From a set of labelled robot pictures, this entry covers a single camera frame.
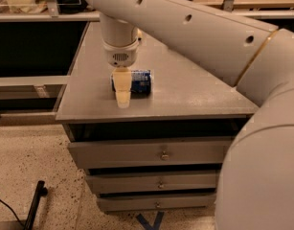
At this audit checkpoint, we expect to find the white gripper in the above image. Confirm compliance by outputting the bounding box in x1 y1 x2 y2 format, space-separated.
102 40 139 108

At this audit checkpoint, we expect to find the blue pepsi can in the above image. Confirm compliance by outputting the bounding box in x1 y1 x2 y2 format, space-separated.
111 69 152 96

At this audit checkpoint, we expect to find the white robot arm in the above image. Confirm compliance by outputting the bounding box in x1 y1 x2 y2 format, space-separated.
86 0 294 230

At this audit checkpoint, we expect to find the yellow sponge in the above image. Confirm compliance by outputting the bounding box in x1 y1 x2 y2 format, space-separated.
137 29 143 42

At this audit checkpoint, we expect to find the grey drawer cabinet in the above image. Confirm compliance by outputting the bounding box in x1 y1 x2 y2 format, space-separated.
57 23 257 199

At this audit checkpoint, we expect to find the dark bag on shelf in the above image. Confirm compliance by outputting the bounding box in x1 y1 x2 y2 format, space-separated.
54 0 90 15

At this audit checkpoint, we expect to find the top grey drawer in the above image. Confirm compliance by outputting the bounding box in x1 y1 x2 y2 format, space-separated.
68 137 232 169

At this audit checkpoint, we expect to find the grey drawer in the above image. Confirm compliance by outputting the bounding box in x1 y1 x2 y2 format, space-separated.
97 193 215 212
86 170 217 195
68 137 232 169

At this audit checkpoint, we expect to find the middle grey drawer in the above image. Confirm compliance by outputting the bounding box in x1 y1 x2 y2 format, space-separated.
86 170 217 195

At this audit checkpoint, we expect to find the bottom grey drawer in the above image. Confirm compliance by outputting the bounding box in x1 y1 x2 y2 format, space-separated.
97 193 215 212

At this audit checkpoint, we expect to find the black stand leg left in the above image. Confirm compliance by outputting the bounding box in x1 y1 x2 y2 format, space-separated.
24 180 48 230

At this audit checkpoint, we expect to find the black cable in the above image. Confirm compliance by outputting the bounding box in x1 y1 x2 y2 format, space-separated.
0 193 26 228

